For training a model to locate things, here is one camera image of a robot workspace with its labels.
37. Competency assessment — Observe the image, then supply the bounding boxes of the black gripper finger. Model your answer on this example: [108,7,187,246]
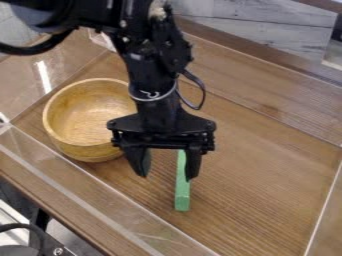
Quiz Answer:
[124,147,151,177]
[184,149,202,180]

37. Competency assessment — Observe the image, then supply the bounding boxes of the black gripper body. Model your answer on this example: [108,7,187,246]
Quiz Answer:
[107,91,216,154]

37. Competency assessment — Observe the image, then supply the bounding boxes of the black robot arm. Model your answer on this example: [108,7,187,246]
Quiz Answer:
[0,0,216,180]

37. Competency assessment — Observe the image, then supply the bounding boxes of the green wooden block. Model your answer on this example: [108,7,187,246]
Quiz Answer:
[174,150,191,212]

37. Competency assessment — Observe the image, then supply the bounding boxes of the brown wooden bowl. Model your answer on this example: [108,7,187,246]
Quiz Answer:
[43,78,135,163]

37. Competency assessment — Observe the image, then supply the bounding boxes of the clear acrylic tray walls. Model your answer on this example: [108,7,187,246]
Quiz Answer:
[0,28,342,256]

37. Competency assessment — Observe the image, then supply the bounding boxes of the black cable loop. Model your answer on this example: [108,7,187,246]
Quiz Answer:
[175,69,207,111]

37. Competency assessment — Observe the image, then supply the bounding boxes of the black table leg bracket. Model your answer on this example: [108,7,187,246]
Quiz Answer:
[29,209,76,256]

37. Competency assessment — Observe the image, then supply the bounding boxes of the clear acrylic corner bracket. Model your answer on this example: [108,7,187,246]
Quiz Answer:
[88,29,116,52]

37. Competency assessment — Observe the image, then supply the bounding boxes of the black floor cable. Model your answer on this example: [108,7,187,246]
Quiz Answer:
[0,224,47,256]

